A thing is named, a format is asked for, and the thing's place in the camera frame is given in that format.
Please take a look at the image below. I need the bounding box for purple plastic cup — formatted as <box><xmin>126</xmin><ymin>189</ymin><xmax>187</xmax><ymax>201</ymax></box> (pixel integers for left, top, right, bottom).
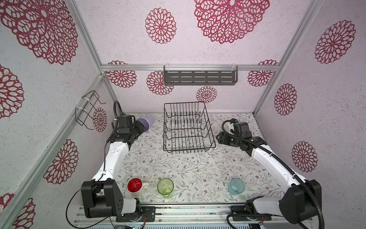
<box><xmin>137</xmin><ymin>115</ymin><xmax>155</xmax><ymax>132</ymax></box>

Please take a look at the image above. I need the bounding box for green glass mug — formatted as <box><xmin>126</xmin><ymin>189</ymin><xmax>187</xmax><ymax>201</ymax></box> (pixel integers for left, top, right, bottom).
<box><xmin>157</xmin><ymin>178</ymin><xmax>174</xmax><ymax>197</ymax></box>

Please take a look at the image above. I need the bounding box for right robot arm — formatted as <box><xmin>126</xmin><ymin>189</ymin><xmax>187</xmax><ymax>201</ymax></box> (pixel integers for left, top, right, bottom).
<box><xmin>216</xmin><ymin>131</ymin><xmax>325</xmax><ymax>229</ymax></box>

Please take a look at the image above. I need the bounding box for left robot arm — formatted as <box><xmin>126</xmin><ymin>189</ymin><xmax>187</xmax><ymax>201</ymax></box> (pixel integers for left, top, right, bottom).
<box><xmin>81</xmin><ymin>118</ymin><xmax>151</xmax><ymax>219</ymax></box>

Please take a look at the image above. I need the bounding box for teal plastic cup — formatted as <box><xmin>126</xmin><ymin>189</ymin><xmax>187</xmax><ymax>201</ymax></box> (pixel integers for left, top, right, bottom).
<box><xmin>228</xmin><ymin>178</ymin><xmax>246</xmax><ymax>196</ymax></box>

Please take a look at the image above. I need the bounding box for red and white mug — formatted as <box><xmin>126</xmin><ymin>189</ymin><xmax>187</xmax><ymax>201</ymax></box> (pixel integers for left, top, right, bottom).
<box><xmin>127</xmin><ymin>177</ymin><xmax>150</xmax><ymax>197</ymax></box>

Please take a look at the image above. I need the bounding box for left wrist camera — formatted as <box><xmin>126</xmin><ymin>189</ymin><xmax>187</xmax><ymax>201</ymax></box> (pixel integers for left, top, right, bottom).
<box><xmin>117</xmin><ymin>114</ymin><xmax>135</xmax><ymax>129</ymax></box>

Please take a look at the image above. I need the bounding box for black wire dish rack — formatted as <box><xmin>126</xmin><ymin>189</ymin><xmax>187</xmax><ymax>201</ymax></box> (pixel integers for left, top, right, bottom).
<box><xmin>163</xmin><ymin>102</ymin><xmax>216</xmax><ymax>153</ymax></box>

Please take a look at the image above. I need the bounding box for black wire wall holder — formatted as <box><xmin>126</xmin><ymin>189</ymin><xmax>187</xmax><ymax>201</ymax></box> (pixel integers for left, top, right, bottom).
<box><xmin>74</xmin><ymin>90</ymin><xmax>106</xmax><ymax>130</ymax></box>

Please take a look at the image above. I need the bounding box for grey wall shelf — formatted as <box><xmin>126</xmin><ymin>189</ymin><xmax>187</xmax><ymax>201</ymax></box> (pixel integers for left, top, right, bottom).
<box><xmin>163</xmin><ymin>66</ymin><xmax>238</xmax><ymax>86</ymax></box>

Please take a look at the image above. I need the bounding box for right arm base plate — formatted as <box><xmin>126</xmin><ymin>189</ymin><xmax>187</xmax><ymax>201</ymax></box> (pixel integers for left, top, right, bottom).
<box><xmin>230</xmin><ymin>205</ymin><xmax>272</xmax><ymax>221</ymax></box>

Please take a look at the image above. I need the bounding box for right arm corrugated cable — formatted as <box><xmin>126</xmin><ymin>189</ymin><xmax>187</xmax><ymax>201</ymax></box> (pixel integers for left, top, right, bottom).
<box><xmin>221</xmin><ymin>118</ymin><xmax>325</xmax><ymax>229</ymax></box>

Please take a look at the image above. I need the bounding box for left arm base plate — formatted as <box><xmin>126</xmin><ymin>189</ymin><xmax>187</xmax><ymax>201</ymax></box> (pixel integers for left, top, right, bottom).
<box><xmin>116</xmin><ymin>206</ymin><xmax>156</xmax><ymax>223</ymax></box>

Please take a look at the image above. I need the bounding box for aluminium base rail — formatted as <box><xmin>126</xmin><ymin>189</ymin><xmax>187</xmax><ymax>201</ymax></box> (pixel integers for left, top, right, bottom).
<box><xmin>73</xmin><ymin>203</ymin><xmax>300</xmax><ymax>229</ymax></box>

